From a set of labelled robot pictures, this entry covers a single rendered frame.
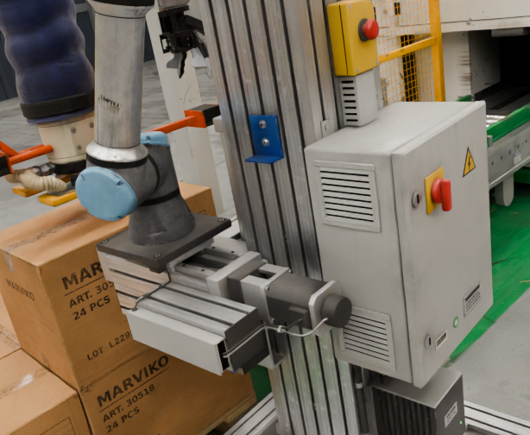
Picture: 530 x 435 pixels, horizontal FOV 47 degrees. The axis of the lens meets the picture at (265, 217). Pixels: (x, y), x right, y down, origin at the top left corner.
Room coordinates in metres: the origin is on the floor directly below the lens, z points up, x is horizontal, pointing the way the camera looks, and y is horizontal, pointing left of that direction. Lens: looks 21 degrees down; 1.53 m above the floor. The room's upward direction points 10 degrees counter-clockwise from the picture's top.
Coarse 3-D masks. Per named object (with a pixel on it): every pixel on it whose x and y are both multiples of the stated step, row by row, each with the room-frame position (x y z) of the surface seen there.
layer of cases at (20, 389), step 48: (0, 336) 1.88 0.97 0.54; (0, 384) 1.58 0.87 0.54; (48, 384) 1.53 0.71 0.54; (96, 384) 1.51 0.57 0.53; (144, 384) 1.60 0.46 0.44; (192, 384) 1.70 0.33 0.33; (240, 384) 1.82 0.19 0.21; (0, 432) 1.35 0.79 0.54; (48, 432) 1.40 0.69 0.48; (96, 432) 1.48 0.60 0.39; (144, 432) 1.57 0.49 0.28; (192, 432) 1.67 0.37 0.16
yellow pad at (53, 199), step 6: (72, 180) 1.67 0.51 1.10; (66, 186) 1.68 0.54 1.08; (72, 186) 1.67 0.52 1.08; (48, 192) 1.65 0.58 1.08; (60, 192) 1.63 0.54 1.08; (66, 192) 1.63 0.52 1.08; (72, 192) 1.63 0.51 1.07; (42, 198) 1.63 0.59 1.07; (48, 198) 1.62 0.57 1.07; (54, 198) 1.61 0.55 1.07; (60, 198) 1.60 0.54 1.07; (66, 198) 1.61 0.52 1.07; (72, 198) 1.62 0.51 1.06; (48, 204) 1.61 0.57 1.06; (54, 204) 1.59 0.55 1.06; (60, 204) 1.60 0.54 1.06
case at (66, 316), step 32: (192, 192) 1.83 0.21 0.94; (32, 224) 1.81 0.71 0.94; (64, 224) 1.75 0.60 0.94; (96, 224) 1.70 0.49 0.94; (128, 224) 1.65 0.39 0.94; (0, 256) 1.67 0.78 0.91; (32, 256) 1.54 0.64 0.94; (64, 256) 1.52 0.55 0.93; (96, 256) 1.57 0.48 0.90; (0, 288) 1.76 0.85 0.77; (32, 288) 1.53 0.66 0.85; (64, 288) 1.50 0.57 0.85; (96, 288) 1.56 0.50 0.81; (32, 320) 1.61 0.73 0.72; (64, 320) 1.48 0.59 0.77; (96, 320) 1.54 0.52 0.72; (32, 352) 1.69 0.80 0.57; (64, 352) 1.48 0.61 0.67; (96, 352) 1.52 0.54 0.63; (128, 352) 1.58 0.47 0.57
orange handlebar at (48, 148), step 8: (184, 120) 1.73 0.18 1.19; (192, 120) 1.75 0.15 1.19; (160, 128) 1.68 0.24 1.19; (168, 128) 1.70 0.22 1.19; (176, 128) 1.71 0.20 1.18; (32, 152) 1.69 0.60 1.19; (40, 152) 1.70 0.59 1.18; (48, 152) 1.72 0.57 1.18; (16, 160) 1.66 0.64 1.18; (24, 160) 1.67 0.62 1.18
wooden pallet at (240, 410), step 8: (248, 400) 1.83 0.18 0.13; (256, 400) 1.86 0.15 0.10; (232, 408) 1.79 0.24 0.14; (240, 408) 1.81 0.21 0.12; (248, 408) 1.83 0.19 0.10; (224, 416) 1.76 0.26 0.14; (232, 416) 1.78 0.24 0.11; (240, 416) 1.80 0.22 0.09; (216, 424) 1.73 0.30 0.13; (224, 424) 1.78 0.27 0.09; (232, 424) 1.78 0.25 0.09; (200, 432) 1.69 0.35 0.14; (216, 432) 1.82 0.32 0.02; (224, 432) 1.79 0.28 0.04
